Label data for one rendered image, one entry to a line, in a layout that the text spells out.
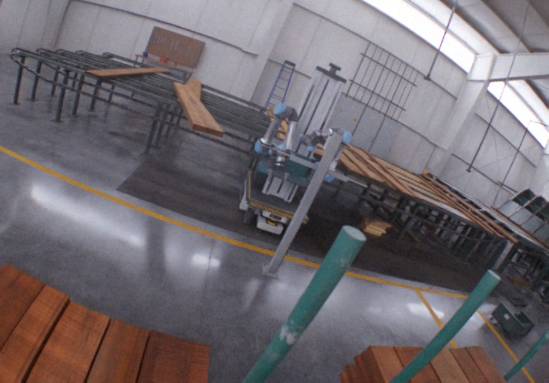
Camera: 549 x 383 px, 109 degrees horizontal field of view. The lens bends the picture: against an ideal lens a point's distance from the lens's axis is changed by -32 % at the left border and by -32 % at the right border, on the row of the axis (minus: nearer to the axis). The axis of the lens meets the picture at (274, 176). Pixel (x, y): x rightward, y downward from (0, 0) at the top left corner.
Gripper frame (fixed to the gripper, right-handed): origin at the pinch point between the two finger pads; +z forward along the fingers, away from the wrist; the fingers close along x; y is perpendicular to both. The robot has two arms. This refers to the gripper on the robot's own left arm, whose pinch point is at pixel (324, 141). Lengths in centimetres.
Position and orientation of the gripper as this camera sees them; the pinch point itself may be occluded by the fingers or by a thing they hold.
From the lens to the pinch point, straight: 235.9
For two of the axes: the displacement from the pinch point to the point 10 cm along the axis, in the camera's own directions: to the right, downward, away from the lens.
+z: 0.9, 3.5, -9.3
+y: 7.6, -6.3, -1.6
